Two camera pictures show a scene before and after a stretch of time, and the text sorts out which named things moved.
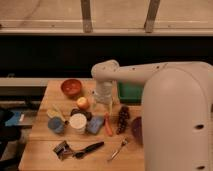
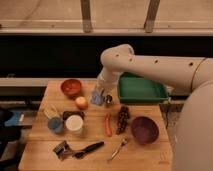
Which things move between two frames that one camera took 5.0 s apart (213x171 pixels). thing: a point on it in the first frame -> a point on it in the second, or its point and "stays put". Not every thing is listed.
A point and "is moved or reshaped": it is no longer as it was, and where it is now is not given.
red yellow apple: (82, 103) stays put
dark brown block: (86, 113) -> (67, 114)
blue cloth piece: (94, 124) is moved or reshaped
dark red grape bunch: (124, 115) stays put
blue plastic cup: (56, 124) stays put
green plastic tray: (130, 93) stays put
